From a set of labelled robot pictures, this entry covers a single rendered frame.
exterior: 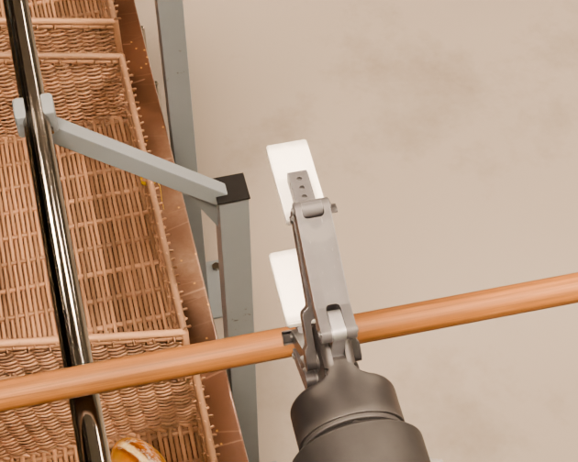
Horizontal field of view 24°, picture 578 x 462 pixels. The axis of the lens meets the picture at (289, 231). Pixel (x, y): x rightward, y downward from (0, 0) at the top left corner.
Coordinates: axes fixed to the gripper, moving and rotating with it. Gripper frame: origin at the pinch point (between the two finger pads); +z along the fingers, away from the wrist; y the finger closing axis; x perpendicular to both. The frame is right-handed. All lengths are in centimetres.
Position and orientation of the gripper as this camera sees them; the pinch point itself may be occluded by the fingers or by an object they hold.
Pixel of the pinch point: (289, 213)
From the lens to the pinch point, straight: 102.3
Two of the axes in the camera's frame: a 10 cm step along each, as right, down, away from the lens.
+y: 0.0, 5.9, 8.1
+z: -2.2, -7.9, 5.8
